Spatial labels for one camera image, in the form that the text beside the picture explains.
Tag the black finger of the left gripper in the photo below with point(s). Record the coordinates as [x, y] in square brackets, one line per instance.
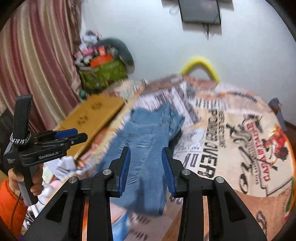
[66, 133]
[77, 139]

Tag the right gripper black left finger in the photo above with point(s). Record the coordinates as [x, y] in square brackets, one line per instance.
[62, 216]

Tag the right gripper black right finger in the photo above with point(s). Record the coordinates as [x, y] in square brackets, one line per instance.
[228, 216]

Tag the blue denim jeans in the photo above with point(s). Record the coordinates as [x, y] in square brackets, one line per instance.
[146, 134]

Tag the orange sleeve forearm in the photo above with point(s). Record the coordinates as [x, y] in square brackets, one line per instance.
[12, 213]

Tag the person left hand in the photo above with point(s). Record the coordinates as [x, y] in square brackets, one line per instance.
[15, 177]

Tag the wooden lap desk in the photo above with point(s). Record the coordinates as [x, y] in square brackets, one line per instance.
[90, 117]

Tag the white crumpled cloth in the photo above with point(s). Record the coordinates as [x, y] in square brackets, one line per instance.
[62, 168]

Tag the green storage basket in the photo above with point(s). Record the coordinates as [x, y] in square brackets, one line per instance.
[99, 78]

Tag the orange box on basket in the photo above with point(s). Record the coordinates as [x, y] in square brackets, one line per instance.
[100, 60]

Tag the newspaper print bed cover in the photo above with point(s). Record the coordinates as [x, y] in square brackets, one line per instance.
[228, 132]

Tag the pink striped curtain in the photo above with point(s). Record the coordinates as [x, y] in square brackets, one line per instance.
[38, 43]

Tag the dark green neck pillow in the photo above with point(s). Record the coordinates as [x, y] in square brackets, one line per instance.
[123, 52]

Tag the grey blue bag on floor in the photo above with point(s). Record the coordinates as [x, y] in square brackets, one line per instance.
[274, 104]

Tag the yellow curved pillow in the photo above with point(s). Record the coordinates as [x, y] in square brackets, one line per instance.
[200, 62]

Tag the small black wall monitor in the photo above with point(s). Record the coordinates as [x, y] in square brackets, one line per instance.
[200, 11]

